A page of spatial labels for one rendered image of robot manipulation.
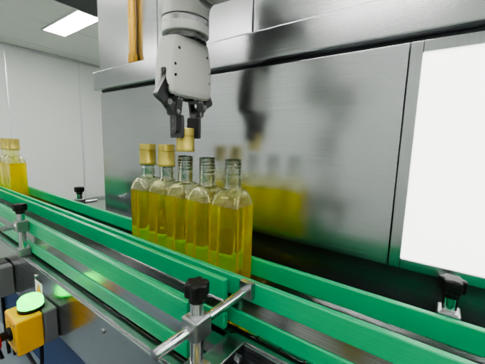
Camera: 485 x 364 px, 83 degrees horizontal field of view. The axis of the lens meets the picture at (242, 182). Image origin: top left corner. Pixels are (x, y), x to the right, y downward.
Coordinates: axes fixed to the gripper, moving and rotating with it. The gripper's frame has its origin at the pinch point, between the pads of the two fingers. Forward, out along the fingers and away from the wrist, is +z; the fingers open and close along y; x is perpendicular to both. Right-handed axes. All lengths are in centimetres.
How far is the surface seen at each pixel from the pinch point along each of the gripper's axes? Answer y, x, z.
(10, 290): 17, -49, 43
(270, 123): -11.9, 11.4, -1.5
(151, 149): 0.3, -10.0, 4.5
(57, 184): -188, -578, 92
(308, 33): -12.7, 18.1, -17.1
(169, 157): 0.5, -4.3, 5.7
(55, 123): -192, -578, -27
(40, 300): 17.9, -22.9, 35.2
